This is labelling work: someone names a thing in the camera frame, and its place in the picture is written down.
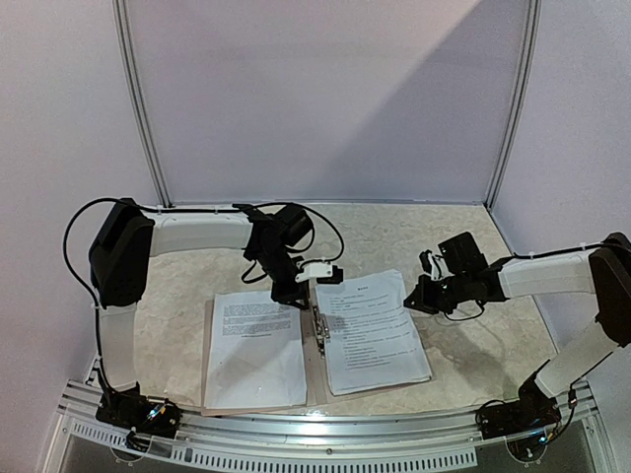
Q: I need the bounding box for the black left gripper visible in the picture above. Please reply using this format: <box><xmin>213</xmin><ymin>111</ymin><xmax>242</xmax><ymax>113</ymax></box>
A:
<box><xmin>252</xmin><ymin>245</ymin><xmax>310</xmax><ymax>310</ymax></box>

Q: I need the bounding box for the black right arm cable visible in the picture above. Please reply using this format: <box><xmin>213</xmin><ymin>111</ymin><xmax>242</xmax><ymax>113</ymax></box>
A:
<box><xmin>438</xmin><ymin>240</ymin><xmax>607</xmax><ymax>321</ymax></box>

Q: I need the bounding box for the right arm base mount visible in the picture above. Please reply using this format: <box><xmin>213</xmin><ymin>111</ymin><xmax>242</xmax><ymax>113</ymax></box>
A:
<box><xmin>475</xmin><ymin>389</ymin><xmax>578</xmax><ymax>444</ymax></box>

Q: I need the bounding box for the right aluminium frame post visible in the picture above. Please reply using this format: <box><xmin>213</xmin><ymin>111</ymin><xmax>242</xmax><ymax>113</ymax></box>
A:
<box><xmin>484</xmin><ymin>0</ymin><xmax>541</xmax><ymax>213</ymax></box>

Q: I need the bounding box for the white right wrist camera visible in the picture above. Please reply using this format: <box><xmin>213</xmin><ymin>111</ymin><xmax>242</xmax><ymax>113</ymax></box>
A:
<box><xmin>419</xmin><ymin>249</ymin><xmax>449</xmax><ymax>281</ymax></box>

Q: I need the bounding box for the white paper stack remainder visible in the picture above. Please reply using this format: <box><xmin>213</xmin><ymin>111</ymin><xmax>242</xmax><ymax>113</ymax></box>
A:
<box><xmin>315</xmin><ymin>270</ymin><xmax>432</xmax><ymax>396</ymax></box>

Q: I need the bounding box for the left aluminium frame post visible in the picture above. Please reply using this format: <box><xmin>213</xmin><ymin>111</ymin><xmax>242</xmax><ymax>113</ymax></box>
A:
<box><xmin>112</xmin><ymin>0</ymin><xmax>173</xmax><ymax>208</ymax></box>

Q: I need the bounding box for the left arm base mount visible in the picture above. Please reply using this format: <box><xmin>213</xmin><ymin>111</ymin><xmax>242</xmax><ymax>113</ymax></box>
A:
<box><xmin>96</xmin><ymin>385</ymin><xmax>182</xmax><ymax>452</ymax></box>

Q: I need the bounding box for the aluminium frame post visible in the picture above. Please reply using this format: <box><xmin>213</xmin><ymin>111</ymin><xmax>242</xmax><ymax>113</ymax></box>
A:
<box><xmin>112</xmin><ymin>0</ymin><xmax>173</xmax><ymax>208</ymax></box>
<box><xmin>484</xmin><ymin>0</ymin><xmax>541</xmax><ymax>213</ymax></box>

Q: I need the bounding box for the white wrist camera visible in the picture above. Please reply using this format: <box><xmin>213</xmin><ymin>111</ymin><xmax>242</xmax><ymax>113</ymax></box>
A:
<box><xmin>419</xmin><ymin>249</ymin><xmax>449</xmax><ymax>281</ymax></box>
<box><xmin>295</xmin><ymin>260</ymin><xmax>344</xmax><ymax>285</ymax></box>

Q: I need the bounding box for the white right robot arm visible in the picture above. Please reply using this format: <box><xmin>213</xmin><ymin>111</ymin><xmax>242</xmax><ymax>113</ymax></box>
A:
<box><xmin>403</xmin><ymin>232</ymin><xmax>630</xmax><ymax>430</ymax></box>

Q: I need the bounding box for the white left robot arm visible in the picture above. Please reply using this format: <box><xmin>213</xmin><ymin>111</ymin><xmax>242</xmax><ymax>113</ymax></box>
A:
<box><xmin>89</xmin><ymin>199</ymin><xmax>315</xmax><ymax>428</ymax></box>

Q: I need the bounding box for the metal folder clip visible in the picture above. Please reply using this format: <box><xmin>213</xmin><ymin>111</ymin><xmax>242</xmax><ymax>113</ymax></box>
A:
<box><xmin>312</xmin><ymin>304</ymin><xmax>330</xmax><ymax>358</ymax></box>

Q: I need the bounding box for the brown plastic folder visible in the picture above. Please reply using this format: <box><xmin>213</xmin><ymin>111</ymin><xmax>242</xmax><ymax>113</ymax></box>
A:
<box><xmin>199</xmin><ymin>300</ymin><xmax>420</xmax><ymax>417</ymax></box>

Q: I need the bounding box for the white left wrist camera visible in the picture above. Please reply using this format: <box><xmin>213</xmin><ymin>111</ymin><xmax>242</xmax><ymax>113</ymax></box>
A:
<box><xmin>295</xmin><ymin>260</ymin><xmax>344</xmax><ymax>285</ymax></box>

